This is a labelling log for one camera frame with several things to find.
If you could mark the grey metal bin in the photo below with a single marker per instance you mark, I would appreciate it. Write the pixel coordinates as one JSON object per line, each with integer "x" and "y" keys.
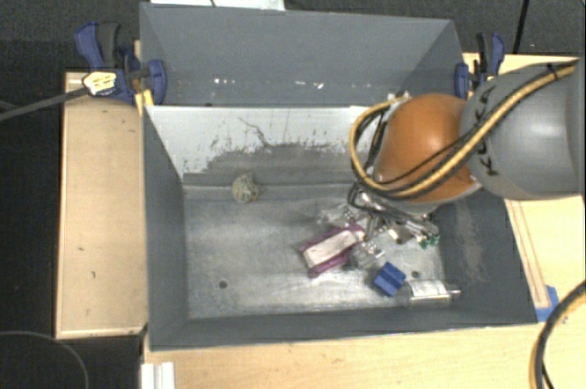
{"x": 256, "y": 240}

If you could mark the pale wood board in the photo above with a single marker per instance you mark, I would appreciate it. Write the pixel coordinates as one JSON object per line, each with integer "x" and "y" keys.
{"x": 100, "y": 204}

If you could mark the purple and white packet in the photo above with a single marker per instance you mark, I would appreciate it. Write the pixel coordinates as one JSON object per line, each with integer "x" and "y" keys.
{"x": 328, "y": 251}

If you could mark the clear plastic wrapper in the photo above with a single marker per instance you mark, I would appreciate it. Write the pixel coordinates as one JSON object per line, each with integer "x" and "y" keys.
{"x": 335, "y": 215}

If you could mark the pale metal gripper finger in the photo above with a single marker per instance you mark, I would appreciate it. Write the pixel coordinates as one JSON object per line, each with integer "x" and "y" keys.
{"x": 399, "y": 234}
{"x": 369, "y": 253}

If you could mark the silver metal cylinder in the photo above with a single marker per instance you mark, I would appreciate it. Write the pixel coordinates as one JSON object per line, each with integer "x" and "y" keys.
{"x": 428, "y": 292}

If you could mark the blue ribbed block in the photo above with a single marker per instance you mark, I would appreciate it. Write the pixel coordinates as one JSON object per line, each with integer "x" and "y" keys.
{"x": 388, "y": 279}

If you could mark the grey speckled ball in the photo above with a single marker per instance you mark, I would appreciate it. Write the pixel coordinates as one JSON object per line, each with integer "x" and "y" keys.
{"x": 246, "y": 188}

